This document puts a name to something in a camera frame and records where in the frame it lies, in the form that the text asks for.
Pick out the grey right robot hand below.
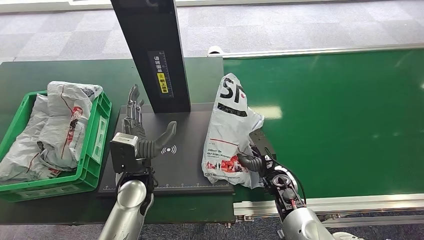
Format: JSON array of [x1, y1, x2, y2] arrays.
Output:
[[236, 129, 276, 175]]

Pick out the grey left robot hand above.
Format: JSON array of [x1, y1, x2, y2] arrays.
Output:
[[121, 84, 178, 160]]

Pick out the white courier bag black letters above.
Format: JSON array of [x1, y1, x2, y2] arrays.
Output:
[[201, 72, 266, 190]]

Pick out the black inbound scanner machine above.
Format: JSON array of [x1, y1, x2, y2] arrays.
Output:
[[97, 0, 235, 199]]

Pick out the green conveyor belt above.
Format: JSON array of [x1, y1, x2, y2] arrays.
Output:
[[223, 48, 424, 200]]

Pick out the green plastic crate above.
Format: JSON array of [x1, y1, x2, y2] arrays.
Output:
[[0, 90, 113, 203]]

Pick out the white courier bag red print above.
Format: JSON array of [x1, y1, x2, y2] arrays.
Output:
[[37, 81, 104, 171]]

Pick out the crumpled grey-white courier bag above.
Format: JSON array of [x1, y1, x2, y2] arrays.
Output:
[[0, 93, 64, 186]]

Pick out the white rounded shell piece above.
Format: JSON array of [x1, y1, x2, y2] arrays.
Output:
[[332, 231, 365, 240]]

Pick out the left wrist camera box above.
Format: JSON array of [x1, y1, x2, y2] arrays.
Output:
[[109, 132, 139, 174]]

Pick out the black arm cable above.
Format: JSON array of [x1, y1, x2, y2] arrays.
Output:
[[264, 147, 308, 205]]

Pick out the aluminium conveyor side rail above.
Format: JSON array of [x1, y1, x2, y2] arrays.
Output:
[[233, 193, 424, 230], [207, 43, 424, 59]]

